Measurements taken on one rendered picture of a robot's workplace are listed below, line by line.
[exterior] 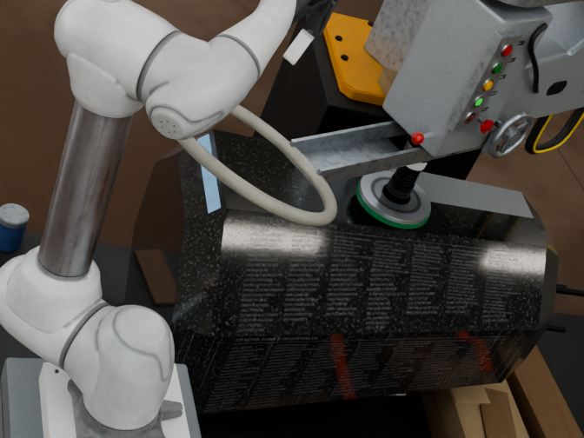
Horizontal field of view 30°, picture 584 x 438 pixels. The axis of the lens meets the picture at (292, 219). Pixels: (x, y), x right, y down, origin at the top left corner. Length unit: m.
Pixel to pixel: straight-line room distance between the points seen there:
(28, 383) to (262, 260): 0.82
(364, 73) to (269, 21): 1.93
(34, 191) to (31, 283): 1.94
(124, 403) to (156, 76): 0.67
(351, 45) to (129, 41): 2.19
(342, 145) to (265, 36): 1.01
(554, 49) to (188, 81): 1.47
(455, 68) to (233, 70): 1.07
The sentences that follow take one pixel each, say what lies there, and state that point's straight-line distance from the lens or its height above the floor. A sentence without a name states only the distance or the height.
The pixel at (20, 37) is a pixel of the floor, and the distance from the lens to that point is 4.76.
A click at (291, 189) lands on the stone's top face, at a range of 3.00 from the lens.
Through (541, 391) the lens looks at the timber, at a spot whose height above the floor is 0.09.
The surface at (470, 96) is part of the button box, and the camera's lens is 2.68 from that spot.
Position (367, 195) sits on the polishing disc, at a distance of 3.00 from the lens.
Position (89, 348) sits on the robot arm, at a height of 1.07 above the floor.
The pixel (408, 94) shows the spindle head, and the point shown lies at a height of 1.22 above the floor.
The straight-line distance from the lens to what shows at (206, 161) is 2.22.
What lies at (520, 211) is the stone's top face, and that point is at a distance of 3.37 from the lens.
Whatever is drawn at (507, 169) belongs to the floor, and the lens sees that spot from 5.18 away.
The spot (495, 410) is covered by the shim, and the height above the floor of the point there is 0.22.
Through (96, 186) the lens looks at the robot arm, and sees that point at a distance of 1.92.
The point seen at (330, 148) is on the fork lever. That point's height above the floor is 1.08.
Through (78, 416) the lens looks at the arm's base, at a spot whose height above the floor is 0.88.
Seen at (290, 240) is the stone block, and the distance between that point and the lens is 2.91.
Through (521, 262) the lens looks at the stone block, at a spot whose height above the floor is 0.79.
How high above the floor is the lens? 2.59
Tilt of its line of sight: 37 degrees down
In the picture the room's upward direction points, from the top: 24 degrees clockwise
